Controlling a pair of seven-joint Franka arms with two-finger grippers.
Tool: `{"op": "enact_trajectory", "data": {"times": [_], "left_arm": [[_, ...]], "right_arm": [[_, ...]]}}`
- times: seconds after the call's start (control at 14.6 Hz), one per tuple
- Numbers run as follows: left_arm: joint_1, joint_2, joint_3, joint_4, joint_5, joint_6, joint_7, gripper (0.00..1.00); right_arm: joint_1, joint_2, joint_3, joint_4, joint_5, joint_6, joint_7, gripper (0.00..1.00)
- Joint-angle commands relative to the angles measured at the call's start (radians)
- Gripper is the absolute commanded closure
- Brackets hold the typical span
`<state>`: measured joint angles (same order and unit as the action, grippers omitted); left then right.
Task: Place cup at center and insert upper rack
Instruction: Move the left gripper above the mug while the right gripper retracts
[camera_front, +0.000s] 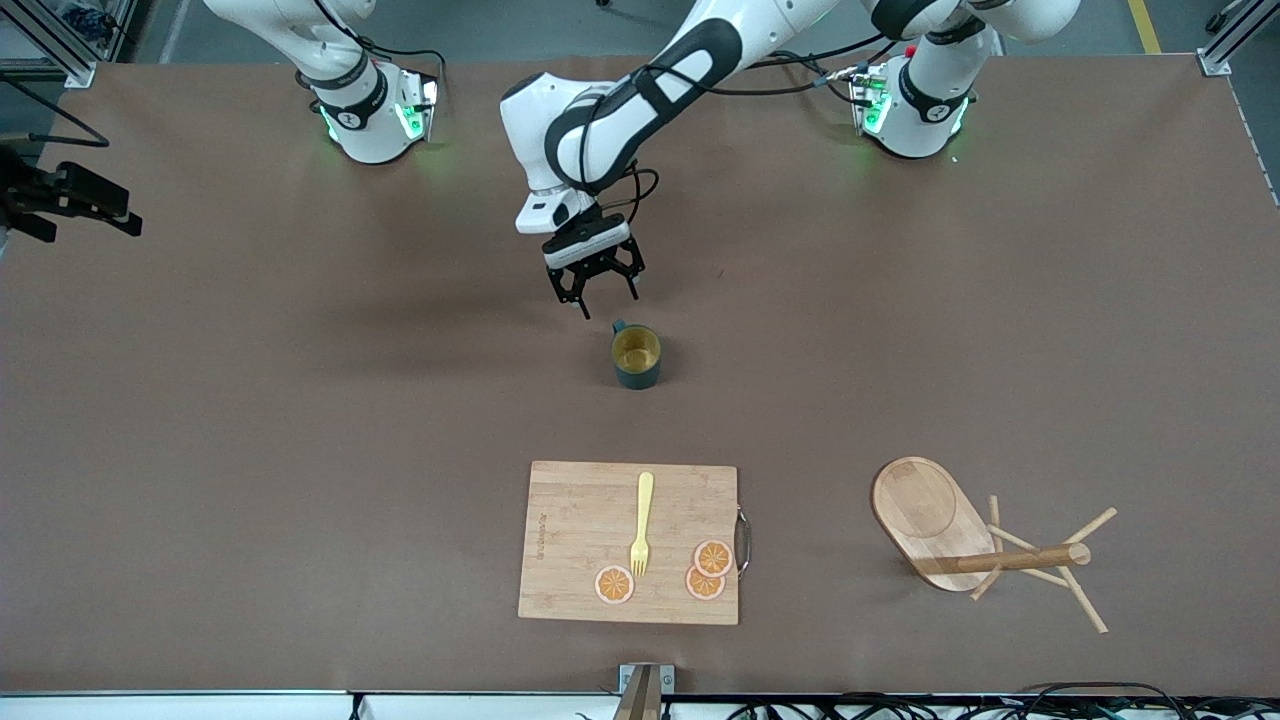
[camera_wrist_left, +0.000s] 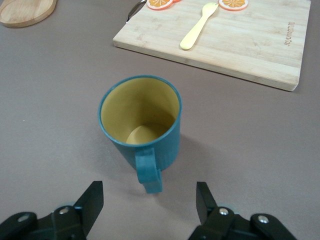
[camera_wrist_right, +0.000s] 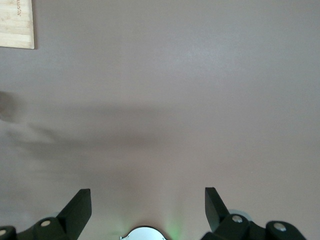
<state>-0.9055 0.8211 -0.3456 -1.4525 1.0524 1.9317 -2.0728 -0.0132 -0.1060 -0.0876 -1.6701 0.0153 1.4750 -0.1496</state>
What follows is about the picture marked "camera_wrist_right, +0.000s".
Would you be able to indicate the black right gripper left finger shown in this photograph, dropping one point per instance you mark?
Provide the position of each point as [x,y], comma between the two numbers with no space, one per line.
[72,217]

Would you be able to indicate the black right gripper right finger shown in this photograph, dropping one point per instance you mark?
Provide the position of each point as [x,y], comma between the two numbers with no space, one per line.
[217,212]

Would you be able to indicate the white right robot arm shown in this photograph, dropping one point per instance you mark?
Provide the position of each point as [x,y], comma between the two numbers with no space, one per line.
[143,233]

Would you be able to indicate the bamboo cutting board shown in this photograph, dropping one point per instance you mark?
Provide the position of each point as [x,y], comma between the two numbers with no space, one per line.
[15,27]

